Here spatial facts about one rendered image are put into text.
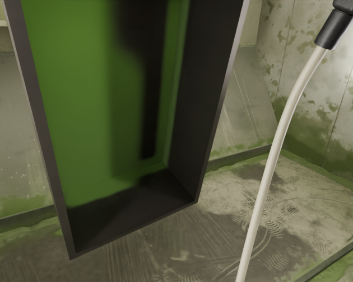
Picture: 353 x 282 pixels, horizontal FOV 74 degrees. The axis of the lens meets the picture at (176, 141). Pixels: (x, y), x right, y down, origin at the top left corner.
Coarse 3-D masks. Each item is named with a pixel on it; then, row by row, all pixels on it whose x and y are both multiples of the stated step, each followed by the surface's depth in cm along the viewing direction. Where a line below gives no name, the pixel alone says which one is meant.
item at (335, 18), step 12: (336, 0) 29; (348, 0) 28; (336, 12) 30; (348, 12) 29; (324, 24) 32; (336, 24) 30; (348, 24) 30; (324, 36) 32; (336, 36) 31; (324, 48) 32
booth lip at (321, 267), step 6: (348, 246) 144; (342, 252) 140; (348, 252) 142; (330, 258) 136; (336, 258) 136; (324, 264) 133; (330, 264) 134; (312, 270) 129; (318, 270) 129; (306, 276) 126; (312, 276) 127
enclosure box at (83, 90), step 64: (64, 0) 72; (128, 0) 82; (192, 0) 87; (64, 64) 82; (128, 64) 95; (192, 64) 96; (64, 128) 95; (128, 128) 112; (192, 128) 106; (64, 192) 112; (128, 192) 116; (192, 192) 118
